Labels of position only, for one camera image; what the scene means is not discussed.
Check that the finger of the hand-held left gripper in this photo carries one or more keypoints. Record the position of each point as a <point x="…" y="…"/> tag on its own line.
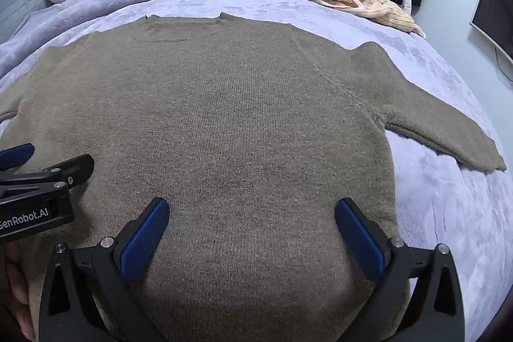
<point x="14" y="157"/>
<point x="68" y="167"/>

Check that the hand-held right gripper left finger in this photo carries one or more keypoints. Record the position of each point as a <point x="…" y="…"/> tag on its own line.
<point x="146" y="238"/>

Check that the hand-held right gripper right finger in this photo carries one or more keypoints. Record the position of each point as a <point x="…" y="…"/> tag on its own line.
<point x="360" y="242"/>

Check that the olive knitted sweater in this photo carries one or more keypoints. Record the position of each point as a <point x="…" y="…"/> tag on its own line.
<point x="240" y="105"/>

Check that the person's left hand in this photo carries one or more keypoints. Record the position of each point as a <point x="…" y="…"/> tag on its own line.
<point x="18" y="286"/>

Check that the lilac plush bed sheet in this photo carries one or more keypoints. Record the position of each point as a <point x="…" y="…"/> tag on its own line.
<point x="441" y="205"/>

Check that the curved computer monitor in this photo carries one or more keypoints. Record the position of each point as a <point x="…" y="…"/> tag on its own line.
<point x="491" y="17"/>

